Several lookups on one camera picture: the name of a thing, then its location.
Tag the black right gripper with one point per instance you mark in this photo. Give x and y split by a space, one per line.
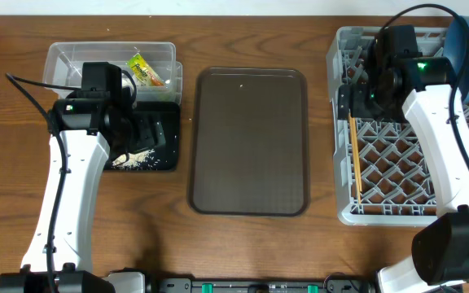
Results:
358 91

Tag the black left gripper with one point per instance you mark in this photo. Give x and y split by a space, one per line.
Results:
153 133

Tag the short wooden chopstick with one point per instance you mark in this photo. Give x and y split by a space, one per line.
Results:
353 140

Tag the long wooden chopstick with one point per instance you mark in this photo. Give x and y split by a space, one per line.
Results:
358 177

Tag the yellow green snack wrapper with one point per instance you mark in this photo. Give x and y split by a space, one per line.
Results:
144 72

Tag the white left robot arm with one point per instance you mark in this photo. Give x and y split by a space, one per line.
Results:
58 258

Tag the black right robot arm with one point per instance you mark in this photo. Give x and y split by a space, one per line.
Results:
423 92

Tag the grey dishwasher rack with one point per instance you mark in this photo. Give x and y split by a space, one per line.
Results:
397 189

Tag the black rectangular tray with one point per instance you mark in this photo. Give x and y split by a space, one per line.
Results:
167 154

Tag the spilled rice pile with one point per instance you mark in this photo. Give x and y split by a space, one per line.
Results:
140 161

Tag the clear plastic bin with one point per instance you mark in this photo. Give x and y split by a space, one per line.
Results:
64 63

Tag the brown serving tray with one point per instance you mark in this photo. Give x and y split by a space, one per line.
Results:
250 147

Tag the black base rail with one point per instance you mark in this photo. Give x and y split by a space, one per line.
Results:
332 284

